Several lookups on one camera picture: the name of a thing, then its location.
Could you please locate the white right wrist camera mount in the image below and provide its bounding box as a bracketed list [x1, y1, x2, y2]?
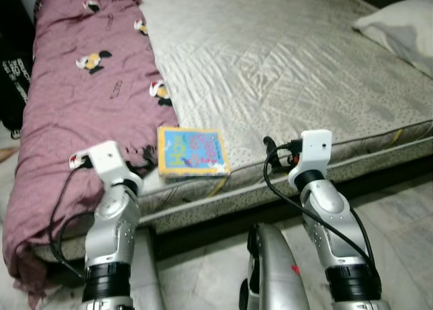
[289, 129, 334, 189]

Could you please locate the grey left robot leg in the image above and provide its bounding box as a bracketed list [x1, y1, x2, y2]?
[129, 229, 166, 310]

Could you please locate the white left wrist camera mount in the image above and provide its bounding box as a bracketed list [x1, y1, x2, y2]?
[70, 141, 143, 189]

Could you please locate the grey right robot leg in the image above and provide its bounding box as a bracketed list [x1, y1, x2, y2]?
[238, 222, 311, 310]

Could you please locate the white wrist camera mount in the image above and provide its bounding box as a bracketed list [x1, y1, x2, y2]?
[289, 129, 334, 189]
[70, 141, 143, 189]

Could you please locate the grey robot leg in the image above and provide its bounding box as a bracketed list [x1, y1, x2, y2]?
[129, 229, 166, 310]
[238, 222, 311, 310]

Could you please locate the blue yellow children's book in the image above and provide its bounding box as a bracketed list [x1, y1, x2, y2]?
[157, 126, 231, 179]

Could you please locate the pink cartoon print blanket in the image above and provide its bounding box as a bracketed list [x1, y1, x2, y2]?
[2, 0, 180, 297]

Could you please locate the white quilted mattress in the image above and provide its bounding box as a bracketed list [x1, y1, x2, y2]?
[34, 0, 433, 263]

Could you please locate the black white printed bag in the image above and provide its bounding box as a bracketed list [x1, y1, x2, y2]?
[0, 0, 35, 138]

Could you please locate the white pillow green tree print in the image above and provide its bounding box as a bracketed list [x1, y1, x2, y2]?
[352, 0, 433, 77]

